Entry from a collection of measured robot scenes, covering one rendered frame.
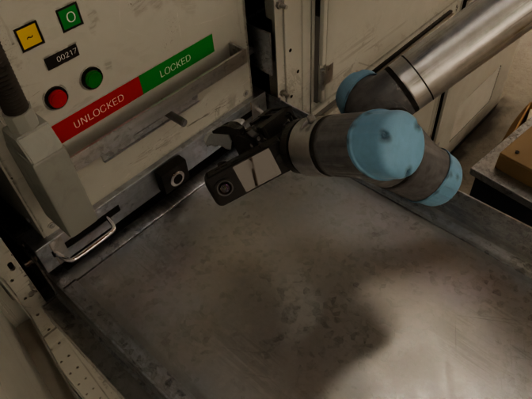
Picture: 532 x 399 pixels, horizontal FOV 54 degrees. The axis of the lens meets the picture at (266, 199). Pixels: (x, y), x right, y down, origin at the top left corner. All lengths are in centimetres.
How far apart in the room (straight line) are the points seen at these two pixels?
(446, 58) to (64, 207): 54
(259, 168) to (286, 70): 43
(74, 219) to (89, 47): 24
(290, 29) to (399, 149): 53
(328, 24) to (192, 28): 31
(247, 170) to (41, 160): 25
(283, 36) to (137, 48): 31
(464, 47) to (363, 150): 24
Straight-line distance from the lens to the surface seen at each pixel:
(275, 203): 97
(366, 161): 56
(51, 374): 87
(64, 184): 72
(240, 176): 67
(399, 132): 56
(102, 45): 81
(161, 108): 86
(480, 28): 74
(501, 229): 94
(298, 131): 63
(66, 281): 94
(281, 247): 90
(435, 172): 64
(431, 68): 73
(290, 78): 109
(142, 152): 94
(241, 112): 106
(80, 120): 83
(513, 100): 276
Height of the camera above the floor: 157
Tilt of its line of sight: 48 degrees down
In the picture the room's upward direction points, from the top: 5 degrees counter-clockwise
